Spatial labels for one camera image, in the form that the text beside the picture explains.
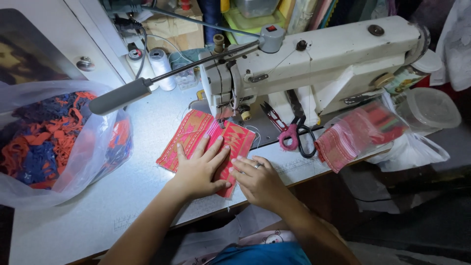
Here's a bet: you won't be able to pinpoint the white industrial sewing machine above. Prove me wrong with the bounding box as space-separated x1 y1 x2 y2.
189 15 431 129

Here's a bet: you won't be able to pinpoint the person's right hand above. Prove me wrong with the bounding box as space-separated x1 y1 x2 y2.
228 155 291 212

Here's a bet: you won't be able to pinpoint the grey gooseneck sewing lamp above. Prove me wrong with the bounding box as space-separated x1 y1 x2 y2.
89 24 286 116

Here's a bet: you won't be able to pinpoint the clear bag of woven fabrics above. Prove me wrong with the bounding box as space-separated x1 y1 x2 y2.
314 99 411 174

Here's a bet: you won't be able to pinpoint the person's blue and pink clothing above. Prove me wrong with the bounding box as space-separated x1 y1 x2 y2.
180 230 313 265

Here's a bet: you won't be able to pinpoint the white plastic bag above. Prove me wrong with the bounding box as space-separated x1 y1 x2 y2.
365 132 450 173

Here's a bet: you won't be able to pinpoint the clear bag of fabric scraps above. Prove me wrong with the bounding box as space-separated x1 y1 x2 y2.
0 80 134 210

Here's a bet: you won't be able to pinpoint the person's left hand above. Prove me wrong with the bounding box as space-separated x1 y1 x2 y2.
172 135 232 200

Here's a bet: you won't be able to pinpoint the scissors with pink wrapped handle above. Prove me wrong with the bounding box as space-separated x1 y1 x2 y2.
278 89 317 159

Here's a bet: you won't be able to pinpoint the white thread cone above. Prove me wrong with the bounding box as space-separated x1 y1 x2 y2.
149 48 177 92
126 49 160 92

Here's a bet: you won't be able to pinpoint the jar with white lid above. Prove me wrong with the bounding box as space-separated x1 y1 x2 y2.
384 49 444 95

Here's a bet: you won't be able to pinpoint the red patterned woven fabric piece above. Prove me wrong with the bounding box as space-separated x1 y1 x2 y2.
156 109 257 199

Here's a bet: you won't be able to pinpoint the black thread snips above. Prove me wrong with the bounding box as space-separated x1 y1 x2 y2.
260 102 290 133

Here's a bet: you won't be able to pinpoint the white cabinet door with knob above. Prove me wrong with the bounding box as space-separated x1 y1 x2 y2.
0 0 126 89

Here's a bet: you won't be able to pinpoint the small clear bobbin box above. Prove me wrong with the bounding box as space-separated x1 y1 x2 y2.
171 62 199 91

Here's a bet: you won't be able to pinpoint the clear plastic container with lid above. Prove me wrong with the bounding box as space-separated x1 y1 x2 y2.
397 87 462 134

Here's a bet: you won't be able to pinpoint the black power plug and cable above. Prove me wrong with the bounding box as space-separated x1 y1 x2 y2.
113 15 148 80

